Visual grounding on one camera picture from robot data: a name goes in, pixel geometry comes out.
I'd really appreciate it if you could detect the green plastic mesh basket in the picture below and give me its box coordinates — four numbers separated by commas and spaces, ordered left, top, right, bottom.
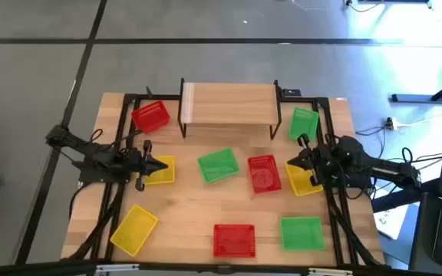
288, 107, 321, 143
196, 147, 241, 184
279, 216, 326, 252

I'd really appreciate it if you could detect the white paper sheet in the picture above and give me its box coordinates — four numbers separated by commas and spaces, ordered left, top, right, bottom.
373, 206, 409, 241

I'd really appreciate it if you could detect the wooden shelf with black legs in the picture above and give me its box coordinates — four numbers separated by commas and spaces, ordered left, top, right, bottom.
178, 78, 283, 141

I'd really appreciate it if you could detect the black diagonal table beam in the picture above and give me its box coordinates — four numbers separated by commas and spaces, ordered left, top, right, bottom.
372, 183, 437, 214

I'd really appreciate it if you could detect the black stand foot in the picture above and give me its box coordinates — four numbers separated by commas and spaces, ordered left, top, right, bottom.
391, 72, 442, 104

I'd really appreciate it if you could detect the black cable bundle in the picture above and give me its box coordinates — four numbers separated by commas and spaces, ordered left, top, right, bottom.
328, 189, 383, 266
67, 182, 124, 261

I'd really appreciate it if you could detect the yellow plastic mesh basket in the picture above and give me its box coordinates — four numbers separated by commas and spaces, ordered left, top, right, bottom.
140, 154, 176, 186
284, 159, 325, 198
109, 204, 160, 258

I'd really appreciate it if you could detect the black aluminium table frame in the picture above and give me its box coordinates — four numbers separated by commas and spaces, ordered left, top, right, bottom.
61, 86, 389, 276

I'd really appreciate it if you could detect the red plastic mesh basket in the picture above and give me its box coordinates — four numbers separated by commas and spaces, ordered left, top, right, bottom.
246, 154, 283, 195
212, 223, 256, 258
130, 100, 171, 135

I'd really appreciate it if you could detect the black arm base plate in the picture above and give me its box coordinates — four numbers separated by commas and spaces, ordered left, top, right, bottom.
320, 168, 374, 189
78, 153, 134, 184

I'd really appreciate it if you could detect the black plug with cable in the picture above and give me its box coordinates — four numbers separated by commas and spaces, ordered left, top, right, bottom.
345, 0, 384, 13

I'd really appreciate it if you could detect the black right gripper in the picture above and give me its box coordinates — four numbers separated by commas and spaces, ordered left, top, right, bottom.
286, 133, 335, 187

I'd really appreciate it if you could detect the silver frame bracket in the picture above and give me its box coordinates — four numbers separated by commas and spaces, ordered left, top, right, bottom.
95, 263, 140, 274
307, 267, 355, 276

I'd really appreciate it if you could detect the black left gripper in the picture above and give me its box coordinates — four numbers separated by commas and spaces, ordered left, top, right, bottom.
127, 140, 169, 192

